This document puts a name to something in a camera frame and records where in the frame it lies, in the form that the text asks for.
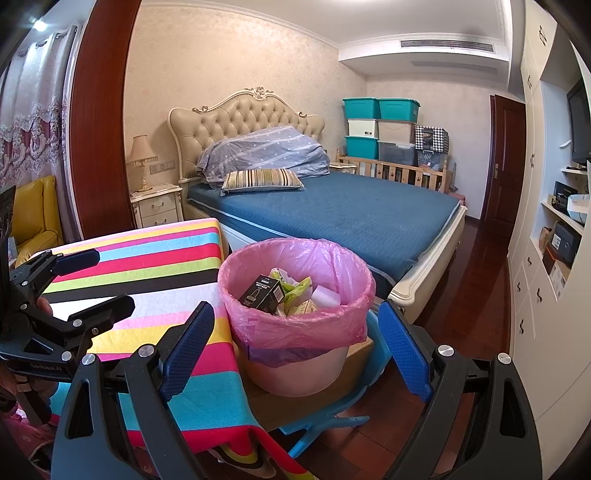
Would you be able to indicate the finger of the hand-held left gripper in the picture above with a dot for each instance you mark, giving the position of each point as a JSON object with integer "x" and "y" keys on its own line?
{"x": 78, "y": 261}
{"x": 101, "y": 311}

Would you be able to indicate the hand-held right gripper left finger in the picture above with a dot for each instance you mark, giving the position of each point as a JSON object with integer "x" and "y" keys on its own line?
{"x": 190, "y": 350}

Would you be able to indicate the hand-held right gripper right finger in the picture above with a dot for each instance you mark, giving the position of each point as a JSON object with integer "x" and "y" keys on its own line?
{"x": 406, "y": 353}

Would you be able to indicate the small black box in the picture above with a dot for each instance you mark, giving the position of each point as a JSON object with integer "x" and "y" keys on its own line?
{"x": 261, "y": 295}

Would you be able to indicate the curved white foam piece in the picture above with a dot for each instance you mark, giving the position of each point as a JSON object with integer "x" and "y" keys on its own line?
{"x": 327, "y": 296}

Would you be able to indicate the bin with pink liner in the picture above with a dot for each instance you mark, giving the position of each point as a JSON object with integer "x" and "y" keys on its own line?
{"x": 295, "y": 337}

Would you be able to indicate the beige drink carton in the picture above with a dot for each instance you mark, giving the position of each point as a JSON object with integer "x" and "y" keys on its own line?
{"x": 302, "y": 308}

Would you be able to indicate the green plastic wrapper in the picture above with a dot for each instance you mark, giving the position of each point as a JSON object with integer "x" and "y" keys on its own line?
{"x": 293, "y": 286}

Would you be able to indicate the person's left hand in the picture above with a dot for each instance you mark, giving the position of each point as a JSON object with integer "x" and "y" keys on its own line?
{"x": 45, "y": 307}

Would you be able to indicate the yellow leather armchair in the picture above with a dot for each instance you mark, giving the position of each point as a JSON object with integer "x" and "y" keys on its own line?
{"x": 34, "y": 221}

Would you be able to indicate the striped colourful tablecloth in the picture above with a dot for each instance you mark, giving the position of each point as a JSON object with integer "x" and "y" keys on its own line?
{"x": 152, "y": 277}

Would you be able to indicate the blue plastic stool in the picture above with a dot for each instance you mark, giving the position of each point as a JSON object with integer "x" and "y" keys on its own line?
{"x": 364, "y": 406}

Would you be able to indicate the cream nightstand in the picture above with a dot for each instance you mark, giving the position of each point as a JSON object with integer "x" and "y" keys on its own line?
{"x": 157, "y": 205}

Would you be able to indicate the pink patterned clothing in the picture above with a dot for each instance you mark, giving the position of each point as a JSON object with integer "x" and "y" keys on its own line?
{"x": 23, "y": 443}

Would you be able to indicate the cream table lamp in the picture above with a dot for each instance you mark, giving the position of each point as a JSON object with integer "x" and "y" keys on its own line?
{"x": 140, "y": 159}

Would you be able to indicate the lace curtain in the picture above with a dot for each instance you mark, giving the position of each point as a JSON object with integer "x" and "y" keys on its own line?
{"x": 32, "y": 129}

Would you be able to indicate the bed with blue sheet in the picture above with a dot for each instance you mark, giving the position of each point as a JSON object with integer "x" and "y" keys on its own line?
{"x": 351, "y": 217}

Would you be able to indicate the cream built-in wardrobe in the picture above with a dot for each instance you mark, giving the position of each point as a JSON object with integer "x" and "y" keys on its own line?
{"x": 526, "y": 230}

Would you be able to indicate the flat cardboard box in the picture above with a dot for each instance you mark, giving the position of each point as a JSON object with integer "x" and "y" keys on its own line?
{"x": 560, "y": 273}

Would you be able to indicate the small cardboard box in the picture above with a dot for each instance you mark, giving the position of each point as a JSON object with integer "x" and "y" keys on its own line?
{"x": 546, "y": 239}

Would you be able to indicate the striped pillow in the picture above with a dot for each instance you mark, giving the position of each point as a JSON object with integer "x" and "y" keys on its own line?
{"x": 263, "y": 180}

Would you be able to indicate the dark bag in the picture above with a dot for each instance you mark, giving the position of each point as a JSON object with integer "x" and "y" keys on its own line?
{"x": 431, "y": 159}

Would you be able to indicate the dark safe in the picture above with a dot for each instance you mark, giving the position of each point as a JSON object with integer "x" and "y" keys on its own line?
{"x": 567, "y": 242}

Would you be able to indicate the beige tufted headboard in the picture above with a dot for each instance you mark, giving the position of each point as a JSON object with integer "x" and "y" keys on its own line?
{"x": 221, "y": 124}

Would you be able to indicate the clear grey storage box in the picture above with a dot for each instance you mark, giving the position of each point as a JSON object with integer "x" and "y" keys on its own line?
{"x": 396, "y": 153}

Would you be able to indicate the teal plastic storage box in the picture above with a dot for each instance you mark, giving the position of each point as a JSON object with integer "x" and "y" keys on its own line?
{"x": 399, "y": 110}
{"x": 361, "y": 146}
{"x": 361, "y": 108}

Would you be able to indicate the grey folded duvet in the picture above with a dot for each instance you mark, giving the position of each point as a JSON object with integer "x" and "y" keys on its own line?
{"x": 268, "y": 152}

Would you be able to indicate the dark wooden door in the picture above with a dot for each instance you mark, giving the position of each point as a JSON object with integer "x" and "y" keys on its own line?
{"x": 503, "y": 161}

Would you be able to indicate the black white checked bag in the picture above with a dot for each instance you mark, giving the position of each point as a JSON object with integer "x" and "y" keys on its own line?
{"x": 431, "y": 138}

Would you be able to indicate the beige plastic storage box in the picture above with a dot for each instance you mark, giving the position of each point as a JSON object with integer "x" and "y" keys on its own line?
{"x": 396, "y": 131}

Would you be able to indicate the black shelf box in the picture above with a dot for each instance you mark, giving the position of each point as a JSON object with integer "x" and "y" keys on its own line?
{"x": 564, "y": 196}

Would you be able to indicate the white shelf box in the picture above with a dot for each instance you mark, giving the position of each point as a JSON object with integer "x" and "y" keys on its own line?
{"x": 581, "y": 207}

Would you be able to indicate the white plastic storage box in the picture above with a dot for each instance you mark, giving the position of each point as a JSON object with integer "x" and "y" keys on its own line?
{"x": 362, "y": 128}

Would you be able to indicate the black television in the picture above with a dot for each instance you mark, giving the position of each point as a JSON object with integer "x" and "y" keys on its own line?
{"x": 581, "y": 124}

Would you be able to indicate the ceiling air vent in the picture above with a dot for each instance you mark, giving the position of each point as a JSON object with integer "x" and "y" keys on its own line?
{"x": 445, "y": 45}

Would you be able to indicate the wall switch panel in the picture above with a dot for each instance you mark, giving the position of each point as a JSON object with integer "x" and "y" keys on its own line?
{"x": 164, "y": 167}

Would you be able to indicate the reddish wooden wall panel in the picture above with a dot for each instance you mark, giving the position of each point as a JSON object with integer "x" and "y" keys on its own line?
{"x": 101, "y": 115}

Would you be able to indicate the wooden crib rail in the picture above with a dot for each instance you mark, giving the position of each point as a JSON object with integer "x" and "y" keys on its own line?
{"x": 397, "y": 174}

